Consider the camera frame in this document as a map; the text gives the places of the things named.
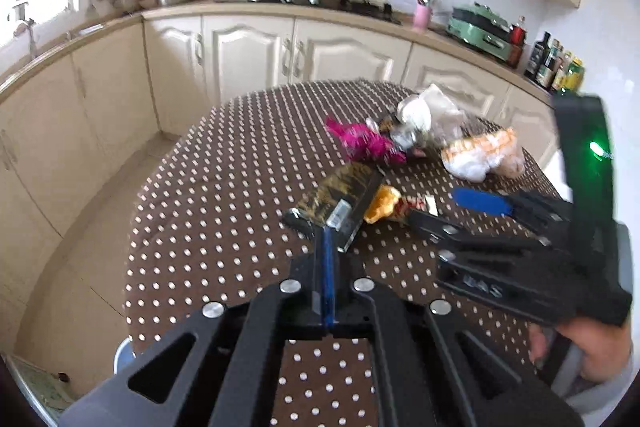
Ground person's right hand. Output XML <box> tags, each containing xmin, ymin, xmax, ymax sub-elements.
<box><xmin>529</xmin><ymin>319</ymin><xmax>628</xmax><ymax>382</ymax></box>

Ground cream base kitchen cabinets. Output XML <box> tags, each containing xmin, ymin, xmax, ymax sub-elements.
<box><xmin>0</xmin><ymin>2</ymin><xmax>561</xmax><ymax>323</ymax></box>

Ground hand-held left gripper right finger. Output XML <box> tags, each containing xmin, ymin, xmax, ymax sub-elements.
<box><xmin>327</xmin><ymin>252</ymin><xmax>586</xmax><ymax>427</ymax></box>

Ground dark glass bottle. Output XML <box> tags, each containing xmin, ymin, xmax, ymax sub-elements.
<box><xmin>524</xmin><ymin>32</ymin><xmax>551</xmax><ymax>80</ymax></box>

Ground orange white plastic wrapper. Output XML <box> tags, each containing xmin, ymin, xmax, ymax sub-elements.
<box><xmin>441</xmin><ymin>127</ymin><xmax>526</xmax><ymax>182</ymax></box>

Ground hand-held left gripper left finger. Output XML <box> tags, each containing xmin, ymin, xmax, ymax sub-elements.
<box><xmin>57</xmin><ymin>224</ymin><xmax>333</xmax><ymax>427</ymax></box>

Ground pink foil wrapper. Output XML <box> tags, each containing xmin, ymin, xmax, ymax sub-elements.
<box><xmin>325</xmin><ymin>116</ymin><xmax>407</xmax><ymax>165</ymax></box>

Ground red label soda bottle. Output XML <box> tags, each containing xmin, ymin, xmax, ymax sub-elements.
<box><xmin>507</xmin><ymin>16</ymin><xmax>528</xmax><ymax>68</ymax></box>

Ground brown polka dot tablecloth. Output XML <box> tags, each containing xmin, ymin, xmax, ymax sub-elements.
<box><xmin>122</xmin><ymin>78</ymin><xmax>566</xmax><ymax>427</ymax></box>

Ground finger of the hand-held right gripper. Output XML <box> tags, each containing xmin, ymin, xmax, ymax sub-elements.
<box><xmin>451</xmin><ymin>187</ymin><xmax>576</xmax><ymax>238</ymax></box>
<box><xmin>406</xmin><ymin>208</ymin><xmax>548</xmax><ymax>254</ymax></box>

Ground white plastic bag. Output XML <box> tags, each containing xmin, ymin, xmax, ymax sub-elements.
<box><xmin>396</xmin><ymin>83</ymin><xmax>468</xmax><ymax>142</ymax></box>

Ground blue plastic waste bin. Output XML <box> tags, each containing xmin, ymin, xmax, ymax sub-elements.
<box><xmin>113</xmin><ymin>338</ymin><xmax>137</xmax><ymax>375</ymax></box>

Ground green electric cooker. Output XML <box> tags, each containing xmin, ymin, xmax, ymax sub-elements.
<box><xmin>446</xmin><ymin>3</ymin><xmax>513</xmax><ymax>58</ymax></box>

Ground pink utensil holder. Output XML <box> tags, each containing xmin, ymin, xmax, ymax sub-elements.
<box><xmin>412</xmin><ymin>2</ymin><xmax>433</xmax><ymax>32</ymax></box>

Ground dark sauce bottle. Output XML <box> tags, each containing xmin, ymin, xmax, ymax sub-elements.
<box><xmin>536</xmin><ymin>38</ymin><xmax>563</xmax><ymax>88</ymax></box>

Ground silver foil wrapper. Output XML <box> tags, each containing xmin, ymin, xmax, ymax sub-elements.
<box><xmin>389</xmin><ymin>123</ymin><xmax>430</xmax><ymax>154</ymax></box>

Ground black gold foil packet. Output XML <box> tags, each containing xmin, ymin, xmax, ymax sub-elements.
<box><xmin>281</xmin><ymin>161</ymin><xmax>386</xmax><ymax>254</ymax></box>

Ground yellow red snack wrapper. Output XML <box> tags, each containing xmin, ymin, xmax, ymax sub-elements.
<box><xmin>363</xmin><ymin>184</ymin><xmax>441</xmax><ymax>225</ymax></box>

